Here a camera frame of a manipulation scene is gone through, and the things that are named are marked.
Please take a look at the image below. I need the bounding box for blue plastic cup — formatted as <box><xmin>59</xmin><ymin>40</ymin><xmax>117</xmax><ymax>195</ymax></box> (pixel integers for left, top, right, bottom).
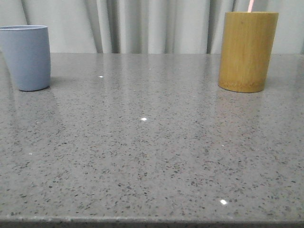
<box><xmin>0</xmin><ymin>25</ymin><xmax>51</xmax><ymax>92</ymax></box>

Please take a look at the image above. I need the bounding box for bamboo cylindrical holder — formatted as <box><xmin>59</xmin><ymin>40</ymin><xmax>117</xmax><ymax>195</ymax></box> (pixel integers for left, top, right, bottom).
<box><xmin>218</xmin><ymin>11</ymin><xmax>279</xmax><ymax>93</ymax></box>

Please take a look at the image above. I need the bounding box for pink chopstick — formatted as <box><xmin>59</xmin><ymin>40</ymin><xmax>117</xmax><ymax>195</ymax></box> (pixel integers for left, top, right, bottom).
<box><xmin>247</xmin><ymin>0</ymin><xmax>255</xmax><ymax>12</ymax></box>

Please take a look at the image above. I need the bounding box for grey curtain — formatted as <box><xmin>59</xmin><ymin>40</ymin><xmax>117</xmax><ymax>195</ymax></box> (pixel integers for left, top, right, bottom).
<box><xmin>0</xmin><ymin>0</ymin><xmax>304</xmax><ymax>54</ymax></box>

